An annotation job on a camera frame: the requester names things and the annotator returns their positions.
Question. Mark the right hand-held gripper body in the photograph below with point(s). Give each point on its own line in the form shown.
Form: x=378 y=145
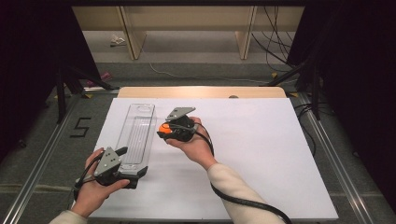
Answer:
x=182 y=123

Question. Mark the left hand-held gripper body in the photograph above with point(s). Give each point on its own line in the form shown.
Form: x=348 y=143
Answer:
x=107 y=165

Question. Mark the clear plastic tray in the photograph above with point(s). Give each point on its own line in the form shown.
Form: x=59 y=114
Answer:
x=137 y=137

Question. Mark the person's right hand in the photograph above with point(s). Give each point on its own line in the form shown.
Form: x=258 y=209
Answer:
x=196 y=147

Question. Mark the person's left hand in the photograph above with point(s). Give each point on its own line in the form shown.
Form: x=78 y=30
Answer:
x=93 y=189

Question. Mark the wooden table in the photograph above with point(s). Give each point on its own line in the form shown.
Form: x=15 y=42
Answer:
x=199 y=92

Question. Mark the white table sheet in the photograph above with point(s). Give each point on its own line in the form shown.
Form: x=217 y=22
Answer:
x=249 y=155

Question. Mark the pink object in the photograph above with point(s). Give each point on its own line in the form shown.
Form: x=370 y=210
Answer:
x=104 y=77

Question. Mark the black metal stand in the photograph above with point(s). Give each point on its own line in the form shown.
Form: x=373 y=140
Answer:
x=314 y=87
x=62 y=93

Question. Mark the crumpled white paper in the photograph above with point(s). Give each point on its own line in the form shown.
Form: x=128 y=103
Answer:
x=117 y=40

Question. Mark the beige wooden bench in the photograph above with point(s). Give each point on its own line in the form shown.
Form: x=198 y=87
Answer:
x=193 y=18

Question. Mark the black curtain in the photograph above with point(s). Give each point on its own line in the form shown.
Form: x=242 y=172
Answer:
x=361 y=77
x=28 y=62

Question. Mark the aluminium floor rail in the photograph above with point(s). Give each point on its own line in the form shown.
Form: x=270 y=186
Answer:
x=40 y=174
x=339 y=168

